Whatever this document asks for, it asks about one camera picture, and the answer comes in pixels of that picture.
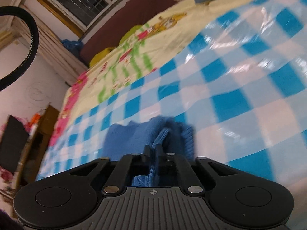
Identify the floral bedsheet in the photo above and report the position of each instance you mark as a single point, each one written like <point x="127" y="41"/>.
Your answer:
<point x="168" y="36"/>

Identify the beige curtain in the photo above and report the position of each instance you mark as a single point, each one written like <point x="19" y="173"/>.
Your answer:
<point x="60" y="57"/>

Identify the blue white checkered plastic sheet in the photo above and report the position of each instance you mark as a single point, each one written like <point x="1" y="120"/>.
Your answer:
<point x="227" y="76"/>

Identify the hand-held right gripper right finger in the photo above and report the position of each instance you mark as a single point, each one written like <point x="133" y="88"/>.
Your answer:
<point x="162" y="160"/>

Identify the orange item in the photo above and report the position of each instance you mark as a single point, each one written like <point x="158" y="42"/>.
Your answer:
<point x="34" y="118"/>

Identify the dark red headboard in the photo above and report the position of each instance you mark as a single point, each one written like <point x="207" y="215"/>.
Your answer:
<point x="134" y="16"/>

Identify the wooden side cabinet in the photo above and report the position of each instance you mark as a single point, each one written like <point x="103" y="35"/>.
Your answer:
<point x="43" y="129"/>

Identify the blue plastic bag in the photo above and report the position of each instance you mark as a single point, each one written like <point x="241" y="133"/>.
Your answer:
<point x="72" y="46"/>

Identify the green pillow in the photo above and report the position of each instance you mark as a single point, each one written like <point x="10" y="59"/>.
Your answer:
<point x="132" y="33"/>
<point x="102" y="56"/>

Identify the blue striped knit sweater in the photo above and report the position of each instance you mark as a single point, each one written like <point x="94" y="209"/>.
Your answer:
<point x="134" y="136"/>

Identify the barred window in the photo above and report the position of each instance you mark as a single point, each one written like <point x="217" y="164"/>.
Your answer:
<point x="79" y="2"/>

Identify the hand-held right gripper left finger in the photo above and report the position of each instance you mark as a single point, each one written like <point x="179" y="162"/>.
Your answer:
<point x="146" y="159"/>

